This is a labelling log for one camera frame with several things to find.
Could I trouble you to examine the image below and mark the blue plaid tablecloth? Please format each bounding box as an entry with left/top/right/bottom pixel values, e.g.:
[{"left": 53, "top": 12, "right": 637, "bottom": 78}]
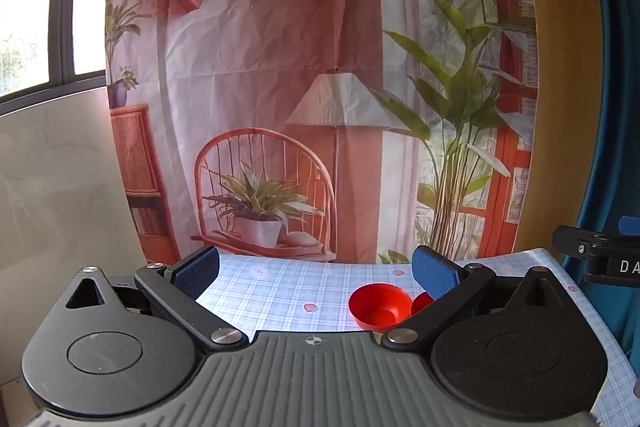
[{"left": 196, "top": 248, "right": 640, "bottom": 427}]

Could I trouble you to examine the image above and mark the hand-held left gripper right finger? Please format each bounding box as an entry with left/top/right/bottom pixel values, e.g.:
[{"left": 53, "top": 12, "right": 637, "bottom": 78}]
[{"left": 382, "top": 245, "right": 557, "bottom": 353}]

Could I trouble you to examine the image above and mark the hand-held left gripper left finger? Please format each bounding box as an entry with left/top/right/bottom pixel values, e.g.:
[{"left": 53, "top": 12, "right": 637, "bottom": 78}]
[{"left": 64, "top": 245, "right": 249, "bottom": 351}]

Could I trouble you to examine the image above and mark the printed room scene backdrop cloth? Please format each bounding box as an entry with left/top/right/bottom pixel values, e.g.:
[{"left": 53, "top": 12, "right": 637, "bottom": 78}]
[{"left": 104, "top": 0, "right": 540, "bottom": 264}]

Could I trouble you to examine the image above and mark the large red bowl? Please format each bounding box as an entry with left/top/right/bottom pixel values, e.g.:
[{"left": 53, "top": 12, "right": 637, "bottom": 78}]
[{"left": 348, "top": 283, "right": 412, "bottom": 333}]

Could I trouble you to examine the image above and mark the dark window frame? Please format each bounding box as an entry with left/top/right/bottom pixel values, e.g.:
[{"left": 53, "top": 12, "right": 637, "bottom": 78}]
[{"left": 0, "top": 0, "right": 109, "bottom": 116}]

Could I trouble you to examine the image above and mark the blue curtain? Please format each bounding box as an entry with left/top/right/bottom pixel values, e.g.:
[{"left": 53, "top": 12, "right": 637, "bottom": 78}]
[{"left": 560, "top": 0, "right": 640, "bottom": 358}]

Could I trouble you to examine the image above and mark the small red bowl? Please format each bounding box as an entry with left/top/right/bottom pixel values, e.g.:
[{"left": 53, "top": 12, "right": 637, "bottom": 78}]
[{"left": 411, "top": 292, "right": 435, "bottom": 315}]

